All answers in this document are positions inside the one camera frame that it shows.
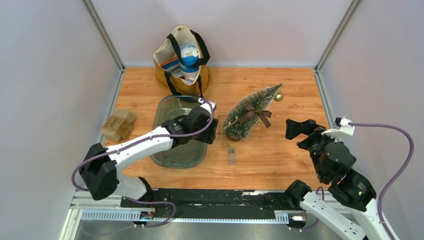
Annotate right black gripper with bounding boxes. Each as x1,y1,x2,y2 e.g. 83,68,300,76
283,118,341,180

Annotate brown ribbon bow ornament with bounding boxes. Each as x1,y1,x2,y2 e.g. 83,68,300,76
237,102,272,128

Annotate gold bell ornament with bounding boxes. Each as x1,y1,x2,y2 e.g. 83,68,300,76
273,91,284,102

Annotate small frosted christmas tree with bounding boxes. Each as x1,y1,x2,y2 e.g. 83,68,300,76
222,83,284,142

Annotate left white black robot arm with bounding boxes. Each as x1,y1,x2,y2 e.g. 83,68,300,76
77,101,218,208

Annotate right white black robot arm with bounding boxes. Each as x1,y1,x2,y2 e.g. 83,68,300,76
285,117,399,240

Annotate clear glass tray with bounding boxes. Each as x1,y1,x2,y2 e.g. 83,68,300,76
150,95,208,169

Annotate clear plastic battery box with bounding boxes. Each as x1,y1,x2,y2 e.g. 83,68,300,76
227,148,237,166

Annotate yellow canvas tote bag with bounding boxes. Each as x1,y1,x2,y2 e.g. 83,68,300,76
152,25,213,97

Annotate blue white bottle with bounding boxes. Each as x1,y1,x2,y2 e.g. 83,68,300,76
180,43,200,80

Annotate cardboard wrapped felt pads pack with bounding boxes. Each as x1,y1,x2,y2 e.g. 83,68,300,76
100,108,136,142

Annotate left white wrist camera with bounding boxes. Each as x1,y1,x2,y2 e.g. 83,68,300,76
198,98,216,114

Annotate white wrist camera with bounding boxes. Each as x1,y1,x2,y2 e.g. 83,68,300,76
321,117,355,139
198,98,216,114

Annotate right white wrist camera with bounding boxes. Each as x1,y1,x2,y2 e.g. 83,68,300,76
321,117,355,139

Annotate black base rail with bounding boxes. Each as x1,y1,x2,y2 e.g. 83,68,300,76
119,188,319,220

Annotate aluminium frame rail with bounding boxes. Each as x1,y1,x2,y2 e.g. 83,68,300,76
70,188,306,224

